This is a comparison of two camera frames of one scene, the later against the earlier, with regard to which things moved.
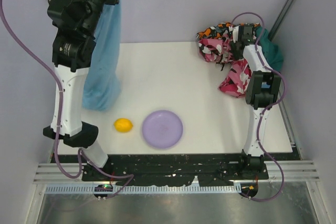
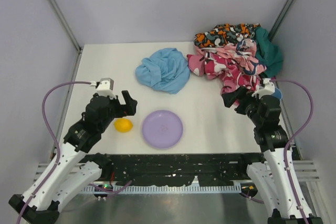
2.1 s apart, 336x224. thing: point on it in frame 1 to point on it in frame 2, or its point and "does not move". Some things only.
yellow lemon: x=123 y=125 does not move
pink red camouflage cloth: x=237 y=80 to x=229 y=76
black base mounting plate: x=166 y=170 does not move
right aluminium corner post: x=289 y=4 does not move
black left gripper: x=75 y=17 to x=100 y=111
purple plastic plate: x=162 y=128 does not move
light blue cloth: x=103 y=85 to x=167 y=71
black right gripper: x=245 y=31 to x=242 y=100
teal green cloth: x=272 y=51 does not move
